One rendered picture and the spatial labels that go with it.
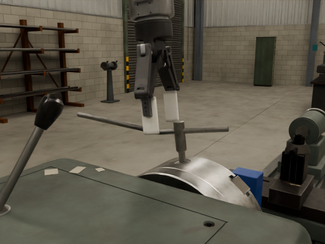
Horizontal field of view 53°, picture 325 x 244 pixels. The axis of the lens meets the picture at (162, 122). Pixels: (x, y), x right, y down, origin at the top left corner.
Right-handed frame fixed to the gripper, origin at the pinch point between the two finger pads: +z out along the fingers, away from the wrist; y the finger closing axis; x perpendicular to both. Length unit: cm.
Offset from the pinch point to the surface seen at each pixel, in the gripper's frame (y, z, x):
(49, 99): 27.4, -8.1, -5.7
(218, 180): 3.9, 11.1, 11.5
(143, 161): -326, 105, -148
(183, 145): 0.8, 4.9, 4.2
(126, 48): -952, -96, -437
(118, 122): 0.5, -0.3, -9.8
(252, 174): -31.2, 21.4, 14.9
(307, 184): -51, 32, 31
